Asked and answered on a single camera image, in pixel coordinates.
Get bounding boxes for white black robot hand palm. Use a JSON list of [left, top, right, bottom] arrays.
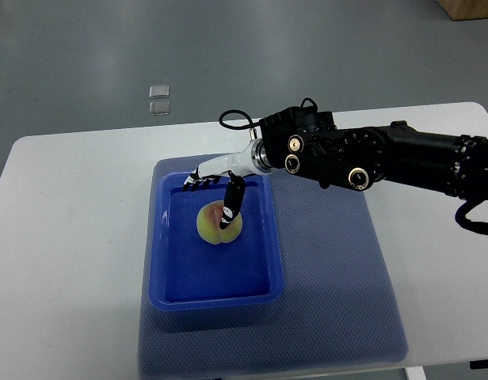
[[190, 140, 264, 181]]

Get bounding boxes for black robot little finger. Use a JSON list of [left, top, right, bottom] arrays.
[[182, 177, 193, 192]]

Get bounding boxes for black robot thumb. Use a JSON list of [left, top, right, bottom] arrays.
[[219, 172, 245, 230]]

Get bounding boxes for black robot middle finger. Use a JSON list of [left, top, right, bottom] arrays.
[[201, 179, 212, 188]]

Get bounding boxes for green red peach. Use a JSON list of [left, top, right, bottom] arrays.
[[196, 200, 243, 245]]

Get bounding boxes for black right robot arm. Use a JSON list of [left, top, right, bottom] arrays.
[[183, 98, 488, 236]]

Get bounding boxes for upper metal floor plate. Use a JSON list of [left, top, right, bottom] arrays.
[[148, 84, 170, 99]]

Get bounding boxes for blue plastic tray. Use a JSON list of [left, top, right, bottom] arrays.
[[145, 172, 284, 312]]

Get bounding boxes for blue grey textured mat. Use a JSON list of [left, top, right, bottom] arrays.
[[138, 156, 408, 379]]

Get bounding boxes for white table leg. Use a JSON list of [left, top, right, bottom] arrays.
[[404, 367, 427, 380]]

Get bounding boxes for wooden box corner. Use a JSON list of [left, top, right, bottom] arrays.
[[437, 0, 488, 21]]

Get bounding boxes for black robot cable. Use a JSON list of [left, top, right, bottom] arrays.
[[218, 108, 263, 142]]

